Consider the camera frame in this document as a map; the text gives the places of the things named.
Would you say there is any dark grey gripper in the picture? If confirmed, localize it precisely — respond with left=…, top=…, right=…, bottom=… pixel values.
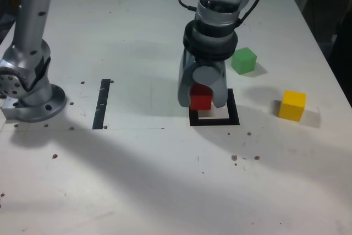
left=177, top=49, right=229, bottom=109

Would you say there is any black tape square outline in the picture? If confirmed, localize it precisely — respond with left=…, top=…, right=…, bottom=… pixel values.
left=189, top=88, right=240, bottom=127

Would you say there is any red cube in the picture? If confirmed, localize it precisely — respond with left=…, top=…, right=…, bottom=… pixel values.
left=189, top=83, right=214, bottom=111

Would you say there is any green cube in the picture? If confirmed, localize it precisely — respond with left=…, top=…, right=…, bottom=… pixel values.
left=230, top=47, right=258, bottom=75

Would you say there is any yellow cube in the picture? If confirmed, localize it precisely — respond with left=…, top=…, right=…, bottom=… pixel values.
left=278, top=90, right=307, bottom=122

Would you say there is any black tape strip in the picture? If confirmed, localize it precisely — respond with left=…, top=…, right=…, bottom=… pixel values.
left=92, top=79, right=111, bottom=130

